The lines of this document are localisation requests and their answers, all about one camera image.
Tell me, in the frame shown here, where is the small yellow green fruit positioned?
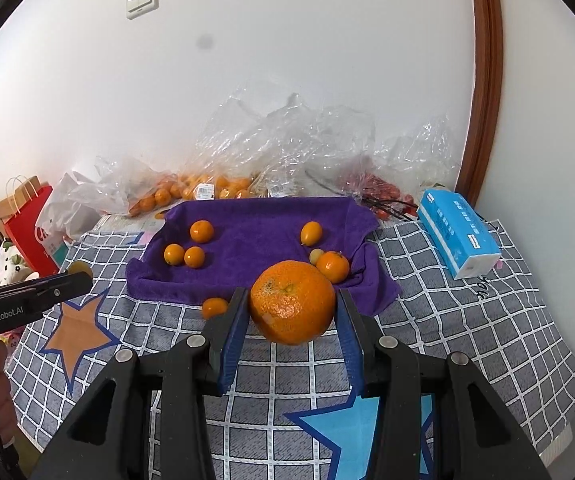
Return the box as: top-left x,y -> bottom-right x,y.
309,248 -> 324,266

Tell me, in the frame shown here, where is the medium orange mandarin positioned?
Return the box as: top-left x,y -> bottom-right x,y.
250,260 -> 336,346

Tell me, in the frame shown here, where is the white wall switch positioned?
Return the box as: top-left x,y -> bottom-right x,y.
125,0 -> 158,20

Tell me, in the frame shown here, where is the bag of small oranges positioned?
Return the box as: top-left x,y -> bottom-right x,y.
72,156 -> 178,216

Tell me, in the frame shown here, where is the white plastic bag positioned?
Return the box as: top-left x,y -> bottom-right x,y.
36,171 -> 101,240

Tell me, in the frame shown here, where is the small round orange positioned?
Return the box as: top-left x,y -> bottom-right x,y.
201,297 -> 229,320

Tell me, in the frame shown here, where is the blue tissue pack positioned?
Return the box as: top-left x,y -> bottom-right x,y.
417,188 -> 501,280

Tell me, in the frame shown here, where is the purple towel lined tray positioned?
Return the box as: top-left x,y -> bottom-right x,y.
126,197 -> 401,316

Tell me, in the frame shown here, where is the floral white bag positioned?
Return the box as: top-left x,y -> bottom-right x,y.
0,240 -> 39,287

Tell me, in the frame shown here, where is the red paper shopping bag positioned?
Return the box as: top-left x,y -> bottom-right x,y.
4,176 -> 59,278

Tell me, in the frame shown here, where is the large bumpy orange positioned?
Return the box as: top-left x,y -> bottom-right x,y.
189,220 -> 215,244

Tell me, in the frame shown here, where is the oval yellow kumquat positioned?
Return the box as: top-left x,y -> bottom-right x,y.
299,221 -> 323,247

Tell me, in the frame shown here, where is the bag of kumquats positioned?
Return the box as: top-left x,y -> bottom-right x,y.
180,81 -> 318,200

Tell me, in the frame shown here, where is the olive brown small fruit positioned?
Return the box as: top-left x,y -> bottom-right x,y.
67,260 -> 94,278

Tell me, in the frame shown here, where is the bag of red tomatoes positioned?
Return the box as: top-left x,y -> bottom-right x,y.
313,116 -> 461,206

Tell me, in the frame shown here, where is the brown wooden door frame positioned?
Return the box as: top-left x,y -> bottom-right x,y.
455,0 -> 504,205

